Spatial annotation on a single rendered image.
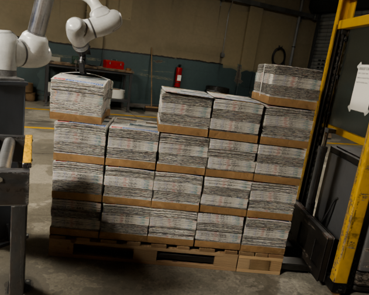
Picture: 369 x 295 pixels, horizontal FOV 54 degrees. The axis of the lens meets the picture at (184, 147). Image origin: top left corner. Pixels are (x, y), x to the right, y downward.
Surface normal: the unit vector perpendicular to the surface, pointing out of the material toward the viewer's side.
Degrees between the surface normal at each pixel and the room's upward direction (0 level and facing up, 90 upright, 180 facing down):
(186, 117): 90
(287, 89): 90
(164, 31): 90
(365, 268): 90
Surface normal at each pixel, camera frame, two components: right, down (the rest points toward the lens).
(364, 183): 0.07, 0.24
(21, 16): 0.37, 0.26
